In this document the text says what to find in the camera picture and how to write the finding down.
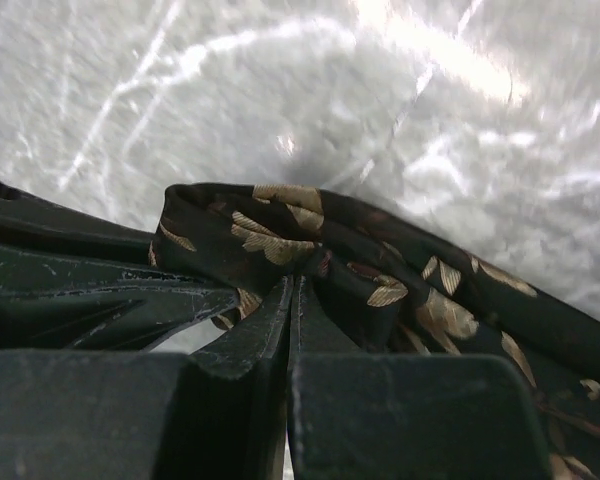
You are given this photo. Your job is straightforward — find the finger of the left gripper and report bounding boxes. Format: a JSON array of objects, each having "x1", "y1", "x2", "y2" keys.
[
  {"x1": 0, "y1": 245, "x2": 237, "y2": 350},
  {"x1": 0, "y1": 181, "x2": 151, "y2": 250}
]

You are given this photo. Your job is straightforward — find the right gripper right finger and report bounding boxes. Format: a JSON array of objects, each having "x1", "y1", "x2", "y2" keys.
[{"x1": 287, "y1": 279, "x2": 551, "y2": 479}]

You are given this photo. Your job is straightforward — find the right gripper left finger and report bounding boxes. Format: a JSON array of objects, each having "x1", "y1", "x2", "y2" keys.
[{"x1": 0, "y1": 278, "x2": 293, "y2": 479}]

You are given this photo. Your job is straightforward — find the black gold floral tie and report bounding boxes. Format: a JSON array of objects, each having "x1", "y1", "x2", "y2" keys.
[{"x1": 148, "y1": 183, "x2": 600, "y2": 479}]

